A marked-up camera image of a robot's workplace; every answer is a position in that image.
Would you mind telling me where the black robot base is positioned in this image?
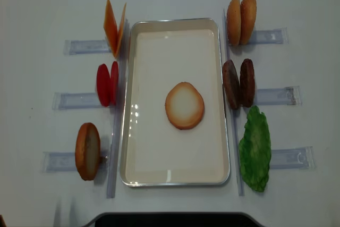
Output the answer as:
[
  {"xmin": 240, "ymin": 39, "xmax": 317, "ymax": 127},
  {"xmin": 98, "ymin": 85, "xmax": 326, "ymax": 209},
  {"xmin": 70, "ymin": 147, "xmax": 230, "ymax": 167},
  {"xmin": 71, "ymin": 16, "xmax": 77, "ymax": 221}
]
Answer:
[{"xmin": 91, "ymin": 213, "xmax": 260, "ymax": 226}]

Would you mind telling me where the bread slice on tray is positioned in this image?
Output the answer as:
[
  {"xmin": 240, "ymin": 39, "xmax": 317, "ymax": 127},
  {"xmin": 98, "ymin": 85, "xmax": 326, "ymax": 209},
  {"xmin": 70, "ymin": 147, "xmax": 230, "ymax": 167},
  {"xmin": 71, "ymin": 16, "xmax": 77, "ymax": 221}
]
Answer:
[{"xmin": 165, "ymin": 82, "xmax": 205, "ymax": 130}]

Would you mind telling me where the inner red tomato slice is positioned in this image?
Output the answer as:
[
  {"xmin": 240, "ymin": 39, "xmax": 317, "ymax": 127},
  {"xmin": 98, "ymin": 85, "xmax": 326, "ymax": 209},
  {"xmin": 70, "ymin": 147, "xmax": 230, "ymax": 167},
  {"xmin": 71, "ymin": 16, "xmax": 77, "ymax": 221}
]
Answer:
[{"xmin": 110, "ymin": 61, "xmax": 119, "ymax": 105}]

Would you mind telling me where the inner brown meat patty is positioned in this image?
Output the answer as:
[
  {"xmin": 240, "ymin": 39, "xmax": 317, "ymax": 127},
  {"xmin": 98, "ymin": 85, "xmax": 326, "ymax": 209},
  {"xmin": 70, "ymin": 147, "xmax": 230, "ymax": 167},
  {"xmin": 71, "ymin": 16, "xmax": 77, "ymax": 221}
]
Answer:
[{"xmin": 222, "ymin": 60, "xmax": 240, "ymax": 110}]

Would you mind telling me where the brown meat patty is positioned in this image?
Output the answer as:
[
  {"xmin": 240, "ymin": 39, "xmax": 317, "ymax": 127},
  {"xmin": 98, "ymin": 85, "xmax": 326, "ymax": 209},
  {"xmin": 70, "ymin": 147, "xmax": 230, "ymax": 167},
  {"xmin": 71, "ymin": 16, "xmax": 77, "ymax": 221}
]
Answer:
[
  {"xmin": 222, "ymin": 60, "xmax": 240, "ymax": 110},
  {"xmin": 240, "ymin": 58, "xmax": 255, "ymax": 108}
]

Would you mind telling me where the outer brown meat patty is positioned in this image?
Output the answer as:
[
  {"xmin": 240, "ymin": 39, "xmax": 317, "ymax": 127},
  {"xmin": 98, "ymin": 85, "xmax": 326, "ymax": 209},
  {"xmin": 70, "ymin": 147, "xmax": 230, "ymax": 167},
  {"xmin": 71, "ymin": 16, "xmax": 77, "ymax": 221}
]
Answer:
[{"xmin": 240, "ymin": 58, "xmax": 255, "ymax": 108}]

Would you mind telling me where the inner orange cheese slice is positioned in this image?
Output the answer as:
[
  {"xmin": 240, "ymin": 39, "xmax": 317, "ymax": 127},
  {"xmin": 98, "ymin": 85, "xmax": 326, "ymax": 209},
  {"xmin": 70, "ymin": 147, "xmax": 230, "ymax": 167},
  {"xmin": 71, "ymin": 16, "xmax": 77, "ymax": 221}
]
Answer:
[{"xmin": 115, "ymin": 4, "xmax": 126, "ymax": 58}]

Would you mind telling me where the orange cheese slice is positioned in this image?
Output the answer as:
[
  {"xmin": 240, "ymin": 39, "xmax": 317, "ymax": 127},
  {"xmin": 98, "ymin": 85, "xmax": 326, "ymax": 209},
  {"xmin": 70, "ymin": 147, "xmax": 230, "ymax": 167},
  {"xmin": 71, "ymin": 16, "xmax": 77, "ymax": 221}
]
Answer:
[
  {"xmin": 115, "ymin": 4, "xmax": 126, "ymax": 58},
  {"xmin": 103, "ymin": 0, "xmax": 118, "ymax": 58}
]

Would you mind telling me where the upright bread slice left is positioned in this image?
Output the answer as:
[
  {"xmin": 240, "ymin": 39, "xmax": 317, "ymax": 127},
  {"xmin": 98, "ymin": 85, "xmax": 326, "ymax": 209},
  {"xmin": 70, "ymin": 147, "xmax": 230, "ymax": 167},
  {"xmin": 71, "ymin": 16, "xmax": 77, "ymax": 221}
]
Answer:
[{"xmin": 75, "ymin": 122, "xmax": 100, "ymax": 181}]

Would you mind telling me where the outer orange cheese slice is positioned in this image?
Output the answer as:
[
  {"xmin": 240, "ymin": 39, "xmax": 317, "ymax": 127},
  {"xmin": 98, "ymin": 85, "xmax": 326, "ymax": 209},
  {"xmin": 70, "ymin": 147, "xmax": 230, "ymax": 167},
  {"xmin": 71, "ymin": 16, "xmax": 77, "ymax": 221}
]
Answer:
[{"xmin": 103, "ymin": 0, "xmax": 118, "ymax": 58}]

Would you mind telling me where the green lettuce leaf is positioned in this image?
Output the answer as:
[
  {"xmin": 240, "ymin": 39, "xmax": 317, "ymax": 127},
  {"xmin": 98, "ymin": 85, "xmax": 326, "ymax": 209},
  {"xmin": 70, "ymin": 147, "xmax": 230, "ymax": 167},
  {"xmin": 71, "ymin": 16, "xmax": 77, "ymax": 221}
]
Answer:
[{"xmin": 239, "ymin": 106, "xmax": 271, "ymax": 192}]

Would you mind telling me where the clear tomato pusher track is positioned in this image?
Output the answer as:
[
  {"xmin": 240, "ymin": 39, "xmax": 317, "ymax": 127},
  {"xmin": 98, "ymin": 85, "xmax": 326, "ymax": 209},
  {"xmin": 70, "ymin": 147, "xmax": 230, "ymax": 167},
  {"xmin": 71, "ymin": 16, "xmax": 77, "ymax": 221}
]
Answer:
[{"xmin": 52, "ymin": 93, "xmax": 103, "ymax": 110}]

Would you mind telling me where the clear cheese pusher track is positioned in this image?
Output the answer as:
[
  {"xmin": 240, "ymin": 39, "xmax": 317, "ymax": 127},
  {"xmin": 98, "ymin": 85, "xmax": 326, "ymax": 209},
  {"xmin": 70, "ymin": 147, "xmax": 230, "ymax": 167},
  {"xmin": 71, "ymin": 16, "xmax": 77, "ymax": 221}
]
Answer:
[{"xmin": 63, "ymin": 40, "xmax": 111, "ymax": 55}]

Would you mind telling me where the clear left bread pusher track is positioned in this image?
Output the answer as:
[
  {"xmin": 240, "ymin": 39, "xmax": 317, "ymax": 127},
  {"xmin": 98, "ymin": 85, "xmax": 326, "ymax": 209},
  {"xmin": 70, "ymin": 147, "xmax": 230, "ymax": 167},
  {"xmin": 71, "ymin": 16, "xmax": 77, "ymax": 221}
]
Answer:
[{"xmin": 41, "ymin": 152, "xmax": 77, "ymax": 172}]

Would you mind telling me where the clear lettuce pusher track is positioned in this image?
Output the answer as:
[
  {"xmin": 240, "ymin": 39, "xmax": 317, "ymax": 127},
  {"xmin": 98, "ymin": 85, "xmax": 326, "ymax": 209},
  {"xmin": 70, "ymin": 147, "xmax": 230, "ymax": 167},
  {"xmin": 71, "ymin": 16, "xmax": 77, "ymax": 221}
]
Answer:
[{"xmin": 270, "ymin": 146, "xmax": 316, "ymax": 170}]

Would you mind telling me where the inner bun slice right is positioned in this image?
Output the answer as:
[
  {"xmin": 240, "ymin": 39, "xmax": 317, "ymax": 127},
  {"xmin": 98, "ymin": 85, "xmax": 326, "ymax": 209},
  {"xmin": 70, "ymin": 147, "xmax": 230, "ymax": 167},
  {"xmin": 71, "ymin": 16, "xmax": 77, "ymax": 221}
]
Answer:
[{"xmin": 226, "ymin": 0, "xmax": 241, "ymax": 46}]

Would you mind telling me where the bun slice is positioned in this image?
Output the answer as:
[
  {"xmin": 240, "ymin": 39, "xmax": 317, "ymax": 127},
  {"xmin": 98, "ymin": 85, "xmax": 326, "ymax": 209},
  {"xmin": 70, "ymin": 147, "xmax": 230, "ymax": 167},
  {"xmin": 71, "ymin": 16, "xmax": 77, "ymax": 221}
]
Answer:
[
  {"xmin": 226, "ymin": 0, "xmax": 241, "ymax": 46},
  {"xmin": 240, "ymin": 0, "xmax": 257, "ymax": 45}
]

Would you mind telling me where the outer bun slice right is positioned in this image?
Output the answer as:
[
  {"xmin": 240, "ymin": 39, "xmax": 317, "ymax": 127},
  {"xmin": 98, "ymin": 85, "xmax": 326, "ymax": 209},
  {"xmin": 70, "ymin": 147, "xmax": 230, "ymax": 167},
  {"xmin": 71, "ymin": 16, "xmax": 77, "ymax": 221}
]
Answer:
[{"xmin": 240, "ymin": 0, "xmax": 257, "ymax": 45}]

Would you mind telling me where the clear patty pusher track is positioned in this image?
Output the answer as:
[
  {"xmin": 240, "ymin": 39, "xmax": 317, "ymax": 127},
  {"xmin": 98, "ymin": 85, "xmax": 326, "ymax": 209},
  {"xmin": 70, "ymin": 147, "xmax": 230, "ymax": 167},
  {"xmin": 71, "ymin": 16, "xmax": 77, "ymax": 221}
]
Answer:
[{"xmin": 253, "ymin": 86, "xmax": 302, "ymax": 105}]

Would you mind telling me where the clear bun pusher track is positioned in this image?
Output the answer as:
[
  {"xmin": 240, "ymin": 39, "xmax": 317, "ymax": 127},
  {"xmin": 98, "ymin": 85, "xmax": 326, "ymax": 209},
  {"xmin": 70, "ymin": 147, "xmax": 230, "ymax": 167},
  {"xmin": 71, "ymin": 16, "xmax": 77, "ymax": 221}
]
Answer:
[{"xmin": 248, "ymin": 28, "xmax": 289, "ymax": 44}]

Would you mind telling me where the left clear front rail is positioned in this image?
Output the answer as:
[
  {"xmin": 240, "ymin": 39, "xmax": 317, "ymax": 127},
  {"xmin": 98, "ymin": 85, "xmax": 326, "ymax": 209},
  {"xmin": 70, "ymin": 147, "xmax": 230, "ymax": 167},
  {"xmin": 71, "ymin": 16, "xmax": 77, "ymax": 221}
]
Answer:
[{"xmin": 106, "ymin": 19, "xmax": 130, "ymax": 199}]

